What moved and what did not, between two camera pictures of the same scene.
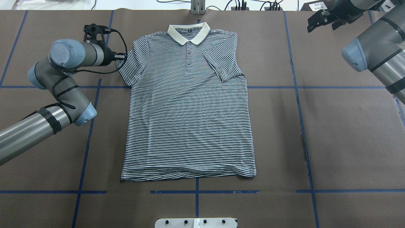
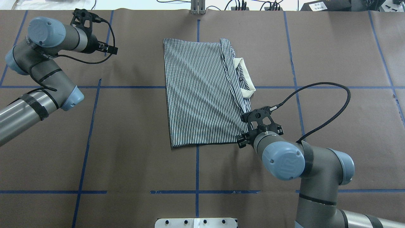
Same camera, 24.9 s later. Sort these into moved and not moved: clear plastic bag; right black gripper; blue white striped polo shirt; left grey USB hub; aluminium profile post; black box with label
Moved: blue white striped polo shirt; right black gripper
Not moved: clear plastic bag; aluminium profile post; black box with label; left grey USB hub
